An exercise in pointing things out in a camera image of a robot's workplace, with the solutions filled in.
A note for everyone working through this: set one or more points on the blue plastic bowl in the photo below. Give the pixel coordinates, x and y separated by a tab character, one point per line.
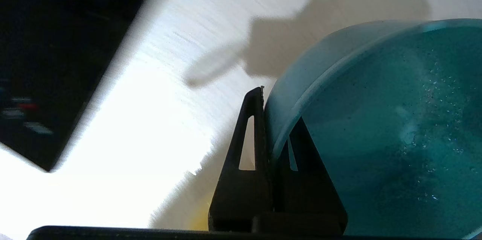
376	138

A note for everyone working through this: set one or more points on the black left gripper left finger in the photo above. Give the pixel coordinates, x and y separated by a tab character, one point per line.
241	198

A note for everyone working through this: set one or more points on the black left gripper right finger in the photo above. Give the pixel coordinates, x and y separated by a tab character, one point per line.
308	195

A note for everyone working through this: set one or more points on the black induction cooktop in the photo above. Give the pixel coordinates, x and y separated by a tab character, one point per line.
45	63

